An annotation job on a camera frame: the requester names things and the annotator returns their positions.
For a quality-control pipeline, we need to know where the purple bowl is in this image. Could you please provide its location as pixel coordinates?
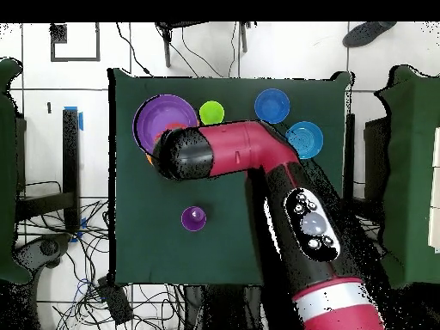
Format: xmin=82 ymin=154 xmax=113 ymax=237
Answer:
xmin=131 ymin=94 xmax=200 ymax=155

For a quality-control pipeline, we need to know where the purple cup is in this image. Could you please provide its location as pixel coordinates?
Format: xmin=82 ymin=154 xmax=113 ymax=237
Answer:
xmin=180 ymin=205 xmax=208 ymax=232

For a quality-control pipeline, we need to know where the green cup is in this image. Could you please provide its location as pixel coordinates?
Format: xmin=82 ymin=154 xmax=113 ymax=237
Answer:
xmin=199 ymin=100 xmax=225 ymax=126

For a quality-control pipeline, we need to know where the dark blue bowl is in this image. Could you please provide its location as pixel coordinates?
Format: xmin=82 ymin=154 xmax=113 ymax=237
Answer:
xmin=254 ymin=88 xmax=291 ymax=125

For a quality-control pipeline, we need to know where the flat-bottomed light blue bowl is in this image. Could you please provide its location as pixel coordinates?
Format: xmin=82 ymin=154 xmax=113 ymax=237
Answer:
xmin=284 ymin=120 xmax=325 ymax=161

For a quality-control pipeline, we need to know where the dark green tablecloth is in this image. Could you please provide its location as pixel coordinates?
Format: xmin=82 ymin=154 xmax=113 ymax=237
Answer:
xmin=107 ymin=67 xmax=351 ymax=286

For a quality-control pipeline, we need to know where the black tripod stand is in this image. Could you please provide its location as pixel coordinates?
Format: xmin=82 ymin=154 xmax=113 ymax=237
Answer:
xmin=155 ymin=21 xmax=254 ymax=69

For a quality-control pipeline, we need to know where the black power strip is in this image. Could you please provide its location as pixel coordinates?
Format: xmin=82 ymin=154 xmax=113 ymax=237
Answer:
xmin=96 ymin=276 xmax=134 ymax=326

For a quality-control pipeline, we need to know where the black chair base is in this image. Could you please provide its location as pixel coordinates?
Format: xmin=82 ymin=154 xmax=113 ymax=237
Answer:
xmin=13 ymin=233 xmax=71 ymax=272

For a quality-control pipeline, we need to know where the person's foot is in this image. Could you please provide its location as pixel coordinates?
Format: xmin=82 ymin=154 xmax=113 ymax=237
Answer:
xmin=342 ymin=21 xmax=399 ymax=49

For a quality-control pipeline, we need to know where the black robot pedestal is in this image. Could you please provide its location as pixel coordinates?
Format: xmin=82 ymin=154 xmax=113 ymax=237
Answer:
xmin=183 ymin=284 xmax=269 ymax=330

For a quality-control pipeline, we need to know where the black table frame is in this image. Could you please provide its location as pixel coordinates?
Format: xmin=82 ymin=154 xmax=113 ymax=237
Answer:
xmin=15 ymin=107 xmax=82 ymax=235

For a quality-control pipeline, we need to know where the black square floor frame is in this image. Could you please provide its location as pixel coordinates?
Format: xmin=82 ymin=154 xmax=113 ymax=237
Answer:
xmin=50 ymin=22 xmax=101 ymax=63

